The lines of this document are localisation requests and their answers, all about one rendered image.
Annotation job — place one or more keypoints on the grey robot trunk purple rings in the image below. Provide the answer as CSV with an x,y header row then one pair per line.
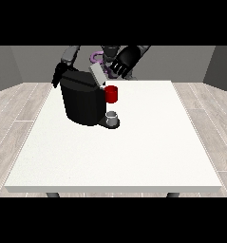
x,y
97,56

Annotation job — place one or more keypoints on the black coffee machine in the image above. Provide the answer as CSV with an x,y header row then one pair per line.
x,y
81,101

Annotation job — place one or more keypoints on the dark table leg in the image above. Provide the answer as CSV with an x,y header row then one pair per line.
x,y
173,194
52,194

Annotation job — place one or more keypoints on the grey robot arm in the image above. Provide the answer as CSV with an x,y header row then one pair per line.
x,y
144,48
70,54

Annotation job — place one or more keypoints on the red pod holder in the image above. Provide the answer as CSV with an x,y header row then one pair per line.
x,y
111,94

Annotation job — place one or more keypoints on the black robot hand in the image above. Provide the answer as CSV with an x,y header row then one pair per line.
x,y
57,75
128,58

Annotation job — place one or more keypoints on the pale grey machine lid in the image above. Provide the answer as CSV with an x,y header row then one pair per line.
x,y
98,74

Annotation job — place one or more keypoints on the small grey cup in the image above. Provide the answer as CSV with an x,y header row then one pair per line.
x,y
111,118

